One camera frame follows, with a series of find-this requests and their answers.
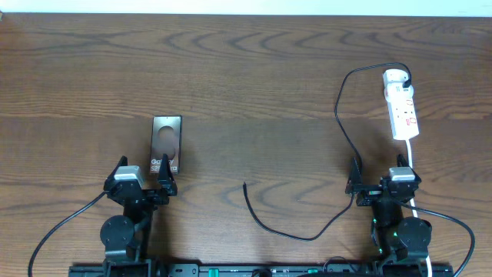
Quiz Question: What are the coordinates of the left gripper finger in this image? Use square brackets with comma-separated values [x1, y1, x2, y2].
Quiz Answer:
[157, 154, 178, 196]
[105, 155, 128, 185]

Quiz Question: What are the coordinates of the black USB charging cable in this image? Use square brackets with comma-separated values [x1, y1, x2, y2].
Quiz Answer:
[242, 62, 413, 242]

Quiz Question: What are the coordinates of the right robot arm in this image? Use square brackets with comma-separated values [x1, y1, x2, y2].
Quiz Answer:
[345, 155, 433, 276]

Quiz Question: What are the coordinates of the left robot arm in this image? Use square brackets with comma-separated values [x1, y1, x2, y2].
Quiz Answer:
[100, 154, 178, 277]

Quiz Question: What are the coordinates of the white USB charger plug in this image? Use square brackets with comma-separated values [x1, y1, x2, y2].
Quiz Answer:
[384, 82, 414, 103]

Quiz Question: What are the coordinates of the white power strip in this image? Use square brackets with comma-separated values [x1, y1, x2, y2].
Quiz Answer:
[383, 68, 419, 141]

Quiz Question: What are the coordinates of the white power strip cord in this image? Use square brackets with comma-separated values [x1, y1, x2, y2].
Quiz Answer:
[404, 138, 434, 277]

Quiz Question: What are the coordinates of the right camera black cable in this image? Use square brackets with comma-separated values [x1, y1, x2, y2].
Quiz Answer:
[395, 200, 476, 277]

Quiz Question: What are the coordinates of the camera black cable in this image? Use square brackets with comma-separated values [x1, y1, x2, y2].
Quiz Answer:
[27, 190, 108, 277]
[395, 200, 476, 277]

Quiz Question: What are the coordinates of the left camera black cable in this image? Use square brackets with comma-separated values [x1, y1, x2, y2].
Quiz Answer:
[27, 190, 108, 277]

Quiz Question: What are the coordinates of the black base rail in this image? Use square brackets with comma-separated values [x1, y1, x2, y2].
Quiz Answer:
[68, 262, 454, 277]

